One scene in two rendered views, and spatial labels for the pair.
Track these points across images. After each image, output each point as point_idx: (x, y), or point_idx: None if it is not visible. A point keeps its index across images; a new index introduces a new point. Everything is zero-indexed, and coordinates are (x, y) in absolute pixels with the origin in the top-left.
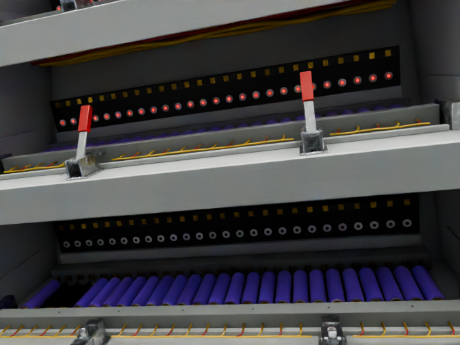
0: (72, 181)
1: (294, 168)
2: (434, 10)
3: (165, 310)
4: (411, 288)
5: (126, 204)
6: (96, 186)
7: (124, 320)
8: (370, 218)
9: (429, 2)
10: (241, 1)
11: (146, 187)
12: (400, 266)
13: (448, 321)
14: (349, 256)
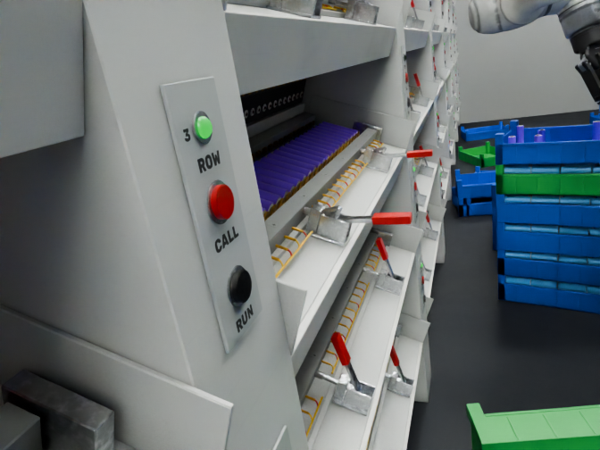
0: (324, 20)
1: (375, 33)
2: None
3: (320, 179)
4: (345, 130)
5: (335, 57)
6: (331, 31)
7: (312, 201)
8: (293, 91)
9: None
10: None
11: (345, 39)
12: (320, 123)
13: (373, 139)
14: (296, 123)
